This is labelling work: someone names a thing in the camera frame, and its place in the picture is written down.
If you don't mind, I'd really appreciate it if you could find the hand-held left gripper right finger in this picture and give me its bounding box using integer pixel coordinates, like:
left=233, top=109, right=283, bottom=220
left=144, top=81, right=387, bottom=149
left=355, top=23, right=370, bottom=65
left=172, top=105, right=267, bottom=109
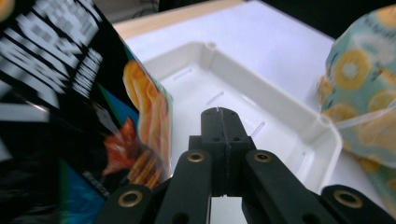
left=221, top=107, right=258, bottom=197

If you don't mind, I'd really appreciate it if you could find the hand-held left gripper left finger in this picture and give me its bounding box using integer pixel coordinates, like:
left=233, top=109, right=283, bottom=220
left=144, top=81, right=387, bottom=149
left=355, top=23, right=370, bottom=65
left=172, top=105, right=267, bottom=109
left=188, top=106, right=230, bottom=198

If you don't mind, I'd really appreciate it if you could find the white plastic tray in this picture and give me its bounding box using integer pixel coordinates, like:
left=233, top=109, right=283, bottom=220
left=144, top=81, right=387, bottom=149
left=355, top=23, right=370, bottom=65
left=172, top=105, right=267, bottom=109
left=141, top=40, right=344, bottom=196

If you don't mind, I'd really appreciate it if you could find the yellow and teal patterned bag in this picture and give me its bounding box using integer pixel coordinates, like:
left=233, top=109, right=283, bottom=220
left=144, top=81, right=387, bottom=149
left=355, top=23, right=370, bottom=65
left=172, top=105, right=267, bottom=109
left=317, top=4, right=396, bottom=218

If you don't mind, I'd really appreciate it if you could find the black and teal chip bag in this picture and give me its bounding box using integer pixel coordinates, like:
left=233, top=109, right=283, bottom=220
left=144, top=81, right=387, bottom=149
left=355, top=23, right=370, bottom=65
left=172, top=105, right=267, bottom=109
left=0, top=0, right=175, bottom=224

